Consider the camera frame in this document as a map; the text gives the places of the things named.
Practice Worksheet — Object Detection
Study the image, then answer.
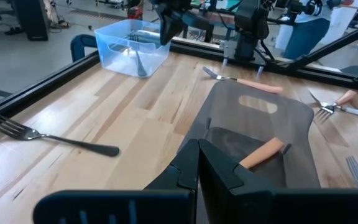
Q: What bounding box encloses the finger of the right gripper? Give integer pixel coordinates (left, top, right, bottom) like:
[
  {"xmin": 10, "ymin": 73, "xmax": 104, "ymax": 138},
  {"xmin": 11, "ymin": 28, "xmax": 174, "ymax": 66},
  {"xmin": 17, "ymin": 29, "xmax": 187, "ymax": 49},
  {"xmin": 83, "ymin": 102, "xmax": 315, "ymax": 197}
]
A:
[
  {"xmin": 159, "ymin": 12, "xmax": 175, "ymax": 47},
  {"xmin": 172, "ymin": 12, "xmax": 186, "ymax": 34}
]

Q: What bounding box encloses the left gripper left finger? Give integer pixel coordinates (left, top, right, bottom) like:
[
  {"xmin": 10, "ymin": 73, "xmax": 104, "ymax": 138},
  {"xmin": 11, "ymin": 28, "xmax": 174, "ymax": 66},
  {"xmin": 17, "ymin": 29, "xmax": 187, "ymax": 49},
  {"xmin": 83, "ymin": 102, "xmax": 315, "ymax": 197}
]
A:
[{"xmin": 32, "ymin": 138, "xmax": 200, "ymax": 224}]

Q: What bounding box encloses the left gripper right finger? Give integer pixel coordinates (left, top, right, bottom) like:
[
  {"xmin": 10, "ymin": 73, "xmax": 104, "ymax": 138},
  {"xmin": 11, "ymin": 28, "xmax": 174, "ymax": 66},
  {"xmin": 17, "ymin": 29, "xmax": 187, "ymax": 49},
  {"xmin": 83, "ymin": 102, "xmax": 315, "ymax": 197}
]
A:
[{"xmin": 198, "ymin": 138, "xmax": 358, "ymax": 224}]

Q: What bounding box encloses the orange-handled fork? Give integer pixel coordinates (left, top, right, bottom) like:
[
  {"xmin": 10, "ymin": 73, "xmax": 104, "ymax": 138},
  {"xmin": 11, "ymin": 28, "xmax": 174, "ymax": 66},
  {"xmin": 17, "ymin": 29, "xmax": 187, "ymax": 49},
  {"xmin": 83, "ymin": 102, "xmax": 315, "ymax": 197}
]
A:
[
  {"xmin": 239, "ymin": 136, "xmax": 285, "ymax": 170},
  {"xmin": 202, "ymin": 65, "xmax": 284, "ymax": 95},
  {"xmin": 314, "ymin": 89, "xmax": 357, "ymax": 123}
]

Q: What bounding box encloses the clear plastic bin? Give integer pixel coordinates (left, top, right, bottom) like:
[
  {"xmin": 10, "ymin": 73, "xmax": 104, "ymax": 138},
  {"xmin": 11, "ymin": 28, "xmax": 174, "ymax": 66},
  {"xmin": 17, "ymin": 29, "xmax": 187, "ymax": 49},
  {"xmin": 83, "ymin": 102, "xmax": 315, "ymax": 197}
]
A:
[{"xmin": 94, "ymin": 19, "xmax": 171, "ymax": 78}]

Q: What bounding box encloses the smoky grey translucent bin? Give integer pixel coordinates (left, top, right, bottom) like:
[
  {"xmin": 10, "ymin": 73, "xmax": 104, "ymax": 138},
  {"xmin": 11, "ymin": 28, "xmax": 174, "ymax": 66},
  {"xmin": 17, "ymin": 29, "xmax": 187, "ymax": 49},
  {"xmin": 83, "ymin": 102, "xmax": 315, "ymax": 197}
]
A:
[{"xmin": 178, "ymin": 80, "xmax": 321, "ymax": 189}]

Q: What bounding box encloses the red tool case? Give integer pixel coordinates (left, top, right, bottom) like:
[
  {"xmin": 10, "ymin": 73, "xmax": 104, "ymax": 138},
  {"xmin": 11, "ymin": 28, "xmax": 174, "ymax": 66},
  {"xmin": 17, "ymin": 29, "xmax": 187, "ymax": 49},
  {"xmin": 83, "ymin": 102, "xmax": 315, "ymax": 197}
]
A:
[{"xmin": 127, "ymin": 5, "xmax": 145, "ymax": 21}]

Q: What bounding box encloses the person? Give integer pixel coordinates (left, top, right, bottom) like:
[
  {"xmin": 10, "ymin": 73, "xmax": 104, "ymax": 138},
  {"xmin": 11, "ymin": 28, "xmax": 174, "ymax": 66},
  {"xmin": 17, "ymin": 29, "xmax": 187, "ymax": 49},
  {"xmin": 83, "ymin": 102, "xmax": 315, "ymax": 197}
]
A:
[{"xmin": 275, "ymin": 0, "xmax": 358, "ymax": 60}]

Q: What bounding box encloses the black computer tower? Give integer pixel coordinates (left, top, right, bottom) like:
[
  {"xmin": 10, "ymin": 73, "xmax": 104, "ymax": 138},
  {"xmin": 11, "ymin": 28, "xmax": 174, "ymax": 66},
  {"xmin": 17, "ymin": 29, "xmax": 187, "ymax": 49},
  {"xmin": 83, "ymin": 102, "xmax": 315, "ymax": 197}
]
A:
[{"xmin": 12, "ymin": 0, "xmax": 50, "ymax": 42}]

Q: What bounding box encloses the black aluminium table frame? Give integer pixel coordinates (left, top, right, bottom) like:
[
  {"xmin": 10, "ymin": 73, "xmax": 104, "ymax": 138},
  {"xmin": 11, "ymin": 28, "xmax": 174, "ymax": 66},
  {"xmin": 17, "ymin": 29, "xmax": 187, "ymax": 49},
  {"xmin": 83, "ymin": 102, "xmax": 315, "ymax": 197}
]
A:
[{"xmin": 0, "ymin": 40, "xmax": 358, "ymax": 138}]

